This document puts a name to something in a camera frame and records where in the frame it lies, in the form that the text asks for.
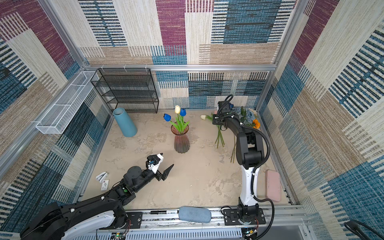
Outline red ribbed glass vase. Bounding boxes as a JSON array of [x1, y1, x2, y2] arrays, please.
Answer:
[[171, 126, 190, 154]]

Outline yellow artificial tulip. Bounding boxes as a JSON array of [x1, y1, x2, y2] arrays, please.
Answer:
[[175, 105, 183, 133]]

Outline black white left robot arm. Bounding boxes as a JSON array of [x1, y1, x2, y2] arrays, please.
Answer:
[[20, 166, 172, 240]]

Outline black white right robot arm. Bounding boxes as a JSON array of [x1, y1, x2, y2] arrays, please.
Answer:
[[213, 95, 275, 226]]

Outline teal cylindrical vase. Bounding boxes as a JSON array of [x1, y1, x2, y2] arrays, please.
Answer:
[[113, 108, 138, 138]]

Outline white artificial tulip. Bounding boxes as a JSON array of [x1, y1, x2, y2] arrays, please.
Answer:
[[200, 114, 225, 148]]

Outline blue-grey artificial rose bunch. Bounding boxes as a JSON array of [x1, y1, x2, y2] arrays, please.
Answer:
[[230, 103, 258, 163]]

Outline orange artificial flower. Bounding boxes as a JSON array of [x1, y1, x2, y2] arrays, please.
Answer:
[[253, 119, 261, 130]]

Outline blue-grey oval pad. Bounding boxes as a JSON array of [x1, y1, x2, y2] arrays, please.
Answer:
[[179, 206, 212, 224]]

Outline small white paper tags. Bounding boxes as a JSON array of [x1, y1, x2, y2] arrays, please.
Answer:
[[96, 172, 109, 191]]

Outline pink rectangular pad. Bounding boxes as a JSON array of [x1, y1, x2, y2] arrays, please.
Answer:
[[266, 170, 281, 203]]

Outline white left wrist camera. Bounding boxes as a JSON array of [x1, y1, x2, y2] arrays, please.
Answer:
[[146, 153, 164, 174]]

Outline black wire shelf rack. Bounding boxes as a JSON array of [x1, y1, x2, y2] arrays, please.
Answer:
[[91, 68, 159, 113]]

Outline white wire mesh basket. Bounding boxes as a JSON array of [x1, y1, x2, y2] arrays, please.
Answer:
[[36, 71, 95, 135]]

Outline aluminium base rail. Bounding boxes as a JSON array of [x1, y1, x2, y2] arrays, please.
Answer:
[[59, 205, 307, 240]]

